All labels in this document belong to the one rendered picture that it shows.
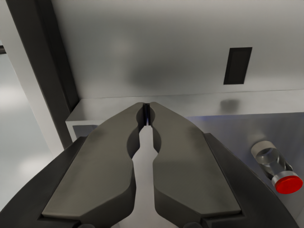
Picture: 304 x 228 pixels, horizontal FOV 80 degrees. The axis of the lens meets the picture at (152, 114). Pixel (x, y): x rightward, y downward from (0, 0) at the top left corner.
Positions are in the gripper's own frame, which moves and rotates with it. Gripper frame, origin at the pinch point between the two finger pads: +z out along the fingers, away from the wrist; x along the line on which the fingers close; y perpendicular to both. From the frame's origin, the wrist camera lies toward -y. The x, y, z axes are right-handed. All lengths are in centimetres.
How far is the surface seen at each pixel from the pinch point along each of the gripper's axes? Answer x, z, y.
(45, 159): -87, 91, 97
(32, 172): -102, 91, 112
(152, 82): 0.4, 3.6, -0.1
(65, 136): -7.3, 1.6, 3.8
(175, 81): 2.3, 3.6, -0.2
